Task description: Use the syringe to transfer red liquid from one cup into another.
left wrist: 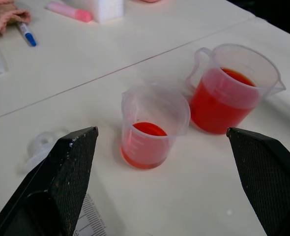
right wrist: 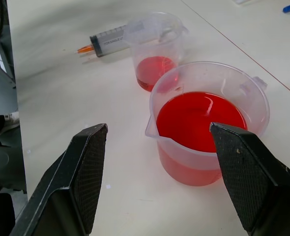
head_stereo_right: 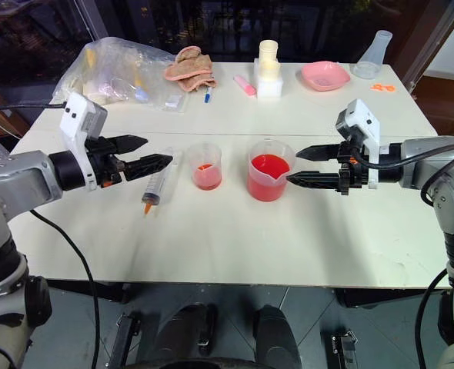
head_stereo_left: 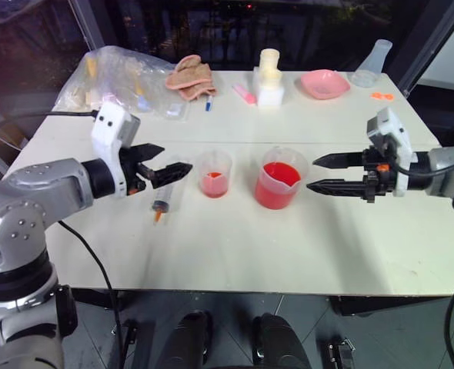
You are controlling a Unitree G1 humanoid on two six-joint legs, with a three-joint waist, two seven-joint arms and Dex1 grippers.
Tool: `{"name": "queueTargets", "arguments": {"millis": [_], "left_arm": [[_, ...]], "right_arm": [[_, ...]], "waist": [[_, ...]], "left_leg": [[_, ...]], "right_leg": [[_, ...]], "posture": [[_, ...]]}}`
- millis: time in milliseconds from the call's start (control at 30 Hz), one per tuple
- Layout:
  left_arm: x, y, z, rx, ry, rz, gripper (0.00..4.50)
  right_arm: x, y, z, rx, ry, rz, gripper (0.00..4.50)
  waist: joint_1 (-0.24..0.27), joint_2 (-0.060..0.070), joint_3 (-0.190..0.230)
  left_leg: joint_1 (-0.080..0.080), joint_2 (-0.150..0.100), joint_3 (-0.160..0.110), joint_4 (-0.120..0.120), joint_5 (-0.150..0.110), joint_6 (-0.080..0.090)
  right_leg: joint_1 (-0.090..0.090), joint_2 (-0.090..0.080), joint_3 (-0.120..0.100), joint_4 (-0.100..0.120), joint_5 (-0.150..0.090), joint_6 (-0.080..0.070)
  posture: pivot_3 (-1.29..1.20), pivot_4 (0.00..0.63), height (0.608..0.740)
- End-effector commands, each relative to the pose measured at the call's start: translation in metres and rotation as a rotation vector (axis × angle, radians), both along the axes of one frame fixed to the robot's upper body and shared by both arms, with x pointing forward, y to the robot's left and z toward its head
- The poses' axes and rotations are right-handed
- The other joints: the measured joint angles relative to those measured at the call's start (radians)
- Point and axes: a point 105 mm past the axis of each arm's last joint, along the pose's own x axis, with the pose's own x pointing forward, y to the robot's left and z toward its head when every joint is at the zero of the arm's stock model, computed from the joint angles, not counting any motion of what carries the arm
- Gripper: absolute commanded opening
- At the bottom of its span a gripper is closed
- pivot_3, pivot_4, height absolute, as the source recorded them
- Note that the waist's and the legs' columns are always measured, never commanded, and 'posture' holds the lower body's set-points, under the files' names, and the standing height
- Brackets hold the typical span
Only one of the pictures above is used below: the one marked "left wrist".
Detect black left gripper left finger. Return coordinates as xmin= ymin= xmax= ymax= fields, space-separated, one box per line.
xmin=0 ymin=126 xmax=99 ymax=236

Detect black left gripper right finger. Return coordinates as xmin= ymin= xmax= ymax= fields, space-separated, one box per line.
xmin=226 ymin=127 xmax=290 ymax=236

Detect large pitcher with red liquid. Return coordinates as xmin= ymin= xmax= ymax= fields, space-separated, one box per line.
xmin=185 ymin=43 xmax=287 ymax=135

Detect small beaker with red liquid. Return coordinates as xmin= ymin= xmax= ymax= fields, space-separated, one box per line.
xmin=121 ymin=82 xmax=191 ymax=170

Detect blue capped marker pen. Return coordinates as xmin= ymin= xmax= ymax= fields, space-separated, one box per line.
xmin=16 ymin=21 xmax=38 ymax=47

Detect pink marker pen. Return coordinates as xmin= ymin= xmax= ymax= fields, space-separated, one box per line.
xmin=44 ymin=0 xmax=93 ymax=24

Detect pink cloth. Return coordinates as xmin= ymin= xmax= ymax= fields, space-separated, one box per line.
xmin=0 ymin=0 xmax=32 ymax=39

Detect white foam block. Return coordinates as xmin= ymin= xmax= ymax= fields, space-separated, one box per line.
xmin=86 ymin=0 xmax=125 ymax=24

